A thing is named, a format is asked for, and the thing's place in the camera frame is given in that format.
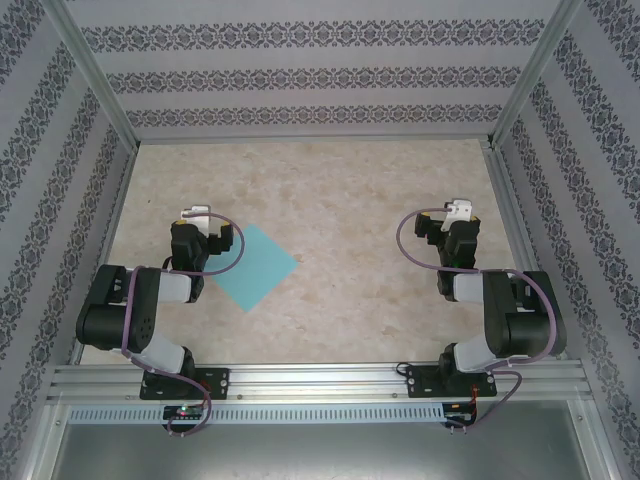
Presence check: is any grey sheet metal panel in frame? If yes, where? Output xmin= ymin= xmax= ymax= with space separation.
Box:
xmin=47 ymin=402 xmax=616 ymax=480

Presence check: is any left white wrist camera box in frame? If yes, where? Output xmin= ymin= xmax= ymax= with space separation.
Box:
xmin=179 ymin=203 xmax=213 ymax=225

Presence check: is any aluminium corner post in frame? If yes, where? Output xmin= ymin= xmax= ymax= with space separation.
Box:
xmin=487 ymin=0 xmax=584 ymax=149
xmin=44 ymin=0 xmax=141 ymax=149

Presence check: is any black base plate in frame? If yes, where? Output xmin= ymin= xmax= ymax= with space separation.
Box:
xmin=138 ymin=367 xmax=232 ymax=401
xmin=405 ymin=364 xmax=499 ymax=400

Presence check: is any aluminium side rail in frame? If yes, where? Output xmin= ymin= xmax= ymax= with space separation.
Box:
xmin=67 ymin=142 xmax=141 ymax=366
xmin=482 ymin=139 xmax=571 ymax=364

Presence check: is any slotted grey cable duct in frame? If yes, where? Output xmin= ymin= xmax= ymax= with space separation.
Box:
xmin=67 ymin=403 xmax=446 ymax=425

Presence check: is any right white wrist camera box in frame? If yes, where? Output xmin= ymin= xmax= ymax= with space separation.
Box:
xmin=443 ymin=198 xmax=474 ymax=222

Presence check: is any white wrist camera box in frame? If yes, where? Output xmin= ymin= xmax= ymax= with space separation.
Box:
xmin=179 ymin=203 xmax=213 ymax=225
xmin=443 ymin=198 xmax=474 ymax=222

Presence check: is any teal paper sheet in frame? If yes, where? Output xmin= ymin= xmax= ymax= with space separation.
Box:
xmin=207 ymin=223 xmax=299 ymax=315

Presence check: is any aluminium frame strut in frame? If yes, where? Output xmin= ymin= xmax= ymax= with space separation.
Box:
xmin=19 ymin=403 xmax=69 ymax=480
xmin=582 ymin=399 xmax=626 ymax=480

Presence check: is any aluminium cross rail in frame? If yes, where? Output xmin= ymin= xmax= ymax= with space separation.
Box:
xmin=134 ymin=133 xmax=494 ymax=146

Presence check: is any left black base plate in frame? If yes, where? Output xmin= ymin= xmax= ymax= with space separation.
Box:
xmin=138 ymin=367 xmax=232 ymax=401

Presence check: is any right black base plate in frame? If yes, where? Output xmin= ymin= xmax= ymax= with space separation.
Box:
xmin=405 ymin=364 xmax=499 ymax=400

